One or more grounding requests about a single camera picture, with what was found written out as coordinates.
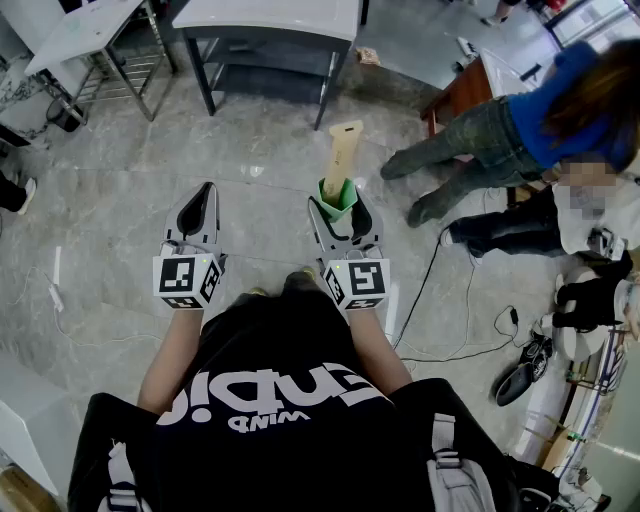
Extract person's right forearm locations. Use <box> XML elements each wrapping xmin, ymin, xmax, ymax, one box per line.
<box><xmin>344</xmin><ymin>305</ymin><xmax>417</xmax><ymax>397</ymax></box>

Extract white basin on metal rack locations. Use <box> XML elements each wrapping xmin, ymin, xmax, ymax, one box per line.
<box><xmin>23</xmin><ymin>0</ymin><xmax>180</xmax><ymax>123</ymax></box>

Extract cardboard box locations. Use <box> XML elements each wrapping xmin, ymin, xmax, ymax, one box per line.
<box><xmin>0</xmin><ymin>463</ymin><xmax>63</xmax><ymax>512</ymax></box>

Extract wooden cabinet with white basin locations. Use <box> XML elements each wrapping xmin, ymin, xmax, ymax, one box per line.
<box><xmin>420</xmin><ymin>46</ymin><xmax>563</xmax><ymax>139</ymax></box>

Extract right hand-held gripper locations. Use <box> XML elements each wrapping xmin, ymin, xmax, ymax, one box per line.
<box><xmin>306</xmin><ymin>187</ymin><xmax>392</xmax><ymax>312</ymax></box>

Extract black waste bin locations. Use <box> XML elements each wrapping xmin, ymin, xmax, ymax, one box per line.
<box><xmin>45</xmin><ymin>94</ymin><xmax>89</xmax><ymax>134</ymax></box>

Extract white adapter with cable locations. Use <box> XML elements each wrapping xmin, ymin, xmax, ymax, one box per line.
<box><xmin>0</xmin><ymin>264</ymin><xmax>166</xmax><ymax>351</ymax></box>

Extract white round stool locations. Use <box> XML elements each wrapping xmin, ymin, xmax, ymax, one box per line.
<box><xmin>551</xmin><ymin>265</ymin><xmax>640</xmax><ymax>363</ymax></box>

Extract person's black printed shirt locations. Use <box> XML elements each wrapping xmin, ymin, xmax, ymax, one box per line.
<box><xmin>66</xmin><ymin>286</ymin><xmax>562</xmax><ymax>512</ymax></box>

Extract pair of black shoes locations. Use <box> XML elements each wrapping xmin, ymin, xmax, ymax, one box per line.
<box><xmin>493</xmin><ymin>330</ymin><xmax>555</xmax><ymax>407</ymax></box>

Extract grey backpack strap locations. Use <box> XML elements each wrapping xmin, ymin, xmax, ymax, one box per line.
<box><xmin>95</xmin><ymin>439</ymin><xmax>153</xmax><ymax>512</ymax></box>
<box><xmin>425</xmin><ymin>412</ymin><xmax>507</xmax><ymax>512</ymax></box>

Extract green cup item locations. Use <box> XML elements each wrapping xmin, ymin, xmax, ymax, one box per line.
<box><xmin>317</xmin><ymin>177</ymin><xmax>359</xmax><ymax>226</ymax></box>

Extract black floor cable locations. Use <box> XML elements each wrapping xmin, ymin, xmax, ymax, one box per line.
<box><xmin>390</xmin><ymin>223</ymin><xmax>533</xmax><ymax>363</ymax></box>

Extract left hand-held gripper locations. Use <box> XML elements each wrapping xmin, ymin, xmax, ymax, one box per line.
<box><xmin>151</xmin><ymin>181</ymin><xmax>229</xmax><ymax>312</ymax></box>

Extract person's left forearm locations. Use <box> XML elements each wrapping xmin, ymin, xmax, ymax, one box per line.
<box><xmin>136</xmin><ymin>305</ymin><xmax>213</xmax><ymax>417</ymax></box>

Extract person's shoes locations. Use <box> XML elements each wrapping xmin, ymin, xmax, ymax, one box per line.
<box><xmin>248</xmin><ymin>266</ymin><xmax>319</xmax><ymax>297</ymax></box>

